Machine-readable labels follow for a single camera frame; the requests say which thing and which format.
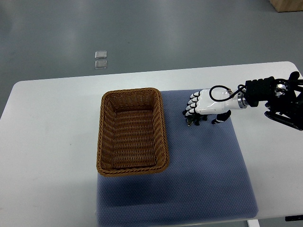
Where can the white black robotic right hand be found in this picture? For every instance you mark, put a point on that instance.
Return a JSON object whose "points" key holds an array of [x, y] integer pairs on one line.
{"points": [[218, 100]]}

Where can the dark toy crocodile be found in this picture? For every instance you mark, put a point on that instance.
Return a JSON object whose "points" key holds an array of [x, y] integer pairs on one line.
{"points": [[194, 118]]}

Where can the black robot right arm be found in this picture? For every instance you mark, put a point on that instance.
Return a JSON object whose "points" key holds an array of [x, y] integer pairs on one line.
{"points": [[283, 97]]}

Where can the brown wicker basket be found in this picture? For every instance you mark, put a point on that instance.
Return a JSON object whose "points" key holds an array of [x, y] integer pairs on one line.
{"points": [[132, 137]]}

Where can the blue textured table mat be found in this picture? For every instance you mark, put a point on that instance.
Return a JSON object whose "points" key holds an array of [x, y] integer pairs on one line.
{"points": [[206, 180]]}

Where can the wooden box corner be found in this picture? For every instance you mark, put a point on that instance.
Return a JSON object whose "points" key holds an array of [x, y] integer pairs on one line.
{"points": [[287, 5]]}

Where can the white table leg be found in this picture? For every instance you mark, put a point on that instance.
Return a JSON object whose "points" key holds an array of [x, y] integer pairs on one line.
{"points": [[253, 223]]}

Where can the upper metal floor plate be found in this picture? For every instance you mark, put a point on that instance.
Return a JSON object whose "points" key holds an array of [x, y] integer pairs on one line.
{"points": [[101, 54]]}

